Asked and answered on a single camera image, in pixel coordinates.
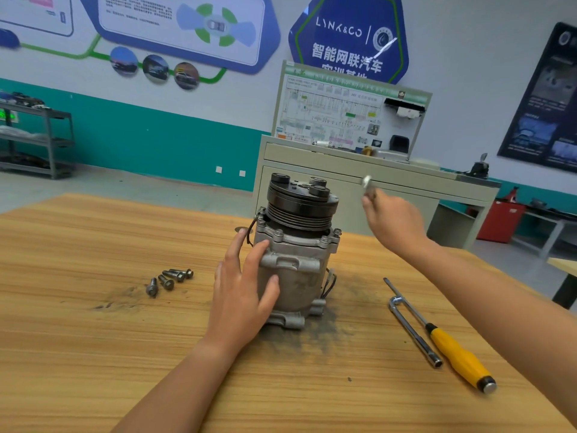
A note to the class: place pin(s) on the small black device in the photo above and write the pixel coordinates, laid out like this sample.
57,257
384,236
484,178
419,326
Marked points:
479,167

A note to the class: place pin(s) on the blue hexagon wall sign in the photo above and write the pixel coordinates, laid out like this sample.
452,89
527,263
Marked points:
347,31

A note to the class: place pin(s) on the white wiring display board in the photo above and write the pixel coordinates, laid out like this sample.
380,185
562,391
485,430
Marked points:
324,108

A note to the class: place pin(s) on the person's left hand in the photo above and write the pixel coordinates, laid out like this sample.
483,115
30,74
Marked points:
239,302

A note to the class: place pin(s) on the person's left forearm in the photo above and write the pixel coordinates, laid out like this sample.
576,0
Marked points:
176,392

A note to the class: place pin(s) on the round photo wall decal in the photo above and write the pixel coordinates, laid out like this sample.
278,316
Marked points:
123,61
156,68
187,75

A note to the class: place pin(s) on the beige workbench cabinet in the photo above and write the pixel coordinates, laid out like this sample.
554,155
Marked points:
306,167

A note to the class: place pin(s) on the person's right forearm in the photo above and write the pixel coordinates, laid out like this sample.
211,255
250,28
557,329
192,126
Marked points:
505,320

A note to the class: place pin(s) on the silver L-shaped socket wrench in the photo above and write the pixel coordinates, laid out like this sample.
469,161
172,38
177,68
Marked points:
415,331

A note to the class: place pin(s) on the red cabinet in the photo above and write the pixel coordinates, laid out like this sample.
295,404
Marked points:
500,221

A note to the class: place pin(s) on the blue rounded infographic panel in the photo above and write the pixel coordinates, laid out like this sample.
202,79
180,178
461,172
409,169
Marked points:
153,27

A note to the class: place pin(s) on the silver combination wrench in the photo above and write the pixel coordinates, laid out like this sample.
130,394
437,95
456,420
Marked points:
367,185

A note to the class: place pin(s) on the white infographic wall panel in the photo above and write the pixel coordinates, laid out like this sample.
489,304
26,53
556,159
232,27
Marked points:
32,9

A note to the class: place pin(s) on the wooden side table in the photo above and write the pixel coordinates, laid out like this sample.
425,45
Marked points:
563,275

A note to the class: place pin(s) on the person's right hand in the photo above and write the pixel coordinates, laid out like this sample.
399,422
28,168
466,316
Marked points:
392,221

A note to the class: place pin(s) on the removed bolt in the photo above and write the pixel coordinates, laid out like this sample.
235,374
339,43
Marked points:
166,282
174,275
185,272
151,287

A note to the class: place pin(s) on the grey metal compressor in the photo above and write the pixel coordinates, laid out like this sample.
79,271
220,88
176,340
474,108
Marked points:
297,252

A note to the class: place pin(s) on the grey metal shelf cart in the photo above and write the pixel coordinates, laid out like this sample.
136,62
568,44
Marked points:
32,144

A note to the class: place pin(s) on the dark wall poster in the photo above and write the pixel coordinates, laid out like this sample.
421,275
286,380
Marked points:
545,103

